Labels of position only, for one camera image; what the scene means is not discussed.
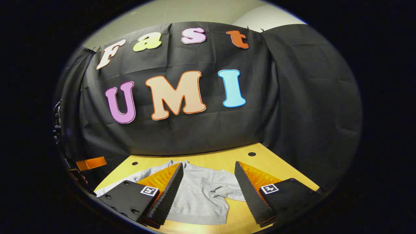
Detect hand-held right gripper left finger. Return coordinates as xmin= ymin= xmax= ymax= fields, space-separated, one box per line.
xmin=97 ymin=162 xmax=184 ymax=230

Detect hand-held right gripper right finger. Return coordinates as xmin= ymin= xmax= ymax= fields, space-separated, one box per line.
xmin=234 ymin=161 xmax=325 ymax=228

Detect grey zip-neck sweatshirt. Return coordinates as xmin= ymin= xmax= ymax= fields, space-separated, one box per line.
xmin=96 ymin=159 xmax=247 ymax=225

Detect black backdrop cloth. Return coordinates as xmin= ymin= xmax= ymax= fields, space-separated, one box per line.
xmin=54 ymin=21 xmax=363 ymax=192

